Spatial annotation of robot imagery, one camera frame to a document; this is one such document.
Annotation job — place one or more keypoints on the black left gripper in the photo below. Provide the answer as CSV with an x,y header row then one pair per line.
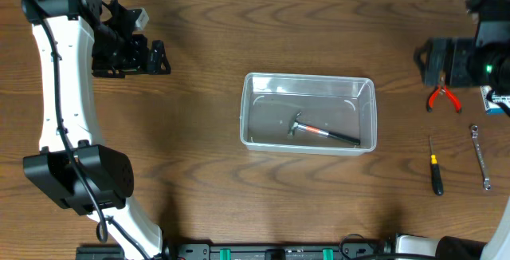
x,y
140,55

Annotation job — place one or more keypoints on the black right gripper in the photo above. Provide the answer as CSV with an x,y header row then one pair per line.
x,y
458,50

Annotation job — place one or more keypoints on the clear plastic container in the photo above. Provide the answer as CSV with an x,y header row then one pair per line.
x,y
346,105

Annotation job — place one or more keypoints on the small claw hammer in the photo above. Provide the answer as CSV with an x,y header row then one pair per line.
x,y
296,125

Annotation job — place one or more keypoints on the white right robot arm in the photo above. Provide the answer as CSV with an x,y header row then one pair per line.
x,y
489,67

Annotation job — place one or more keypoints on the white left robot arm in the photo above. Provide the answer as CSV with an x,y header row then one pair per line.
x,y
79,40

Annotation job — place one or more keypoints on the blue white box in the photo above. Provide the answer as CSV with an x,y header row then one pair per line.
x,y
496,104

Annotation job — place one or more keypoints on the silver wrench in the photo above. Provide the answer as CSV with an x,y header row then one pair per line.
x,y
484,169

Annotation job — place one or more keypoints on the black yellow screwdriver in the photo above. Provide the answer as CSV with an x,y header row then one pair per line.
x,y
436,180

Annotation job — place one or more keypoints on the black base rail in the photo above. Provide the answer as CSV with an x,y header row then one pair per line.
x,y
317,252

